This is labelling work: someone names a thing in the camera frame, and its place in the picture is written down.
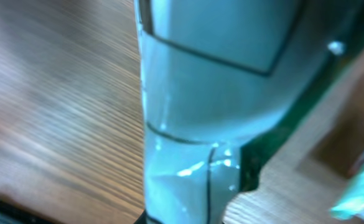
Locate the green 3M product package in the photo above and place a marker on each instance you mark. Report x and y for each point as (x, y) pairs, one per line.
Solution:
(223, 86)

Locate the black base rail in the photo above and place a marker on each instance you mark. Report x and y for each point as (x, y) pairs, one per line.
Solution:
(10, 214)

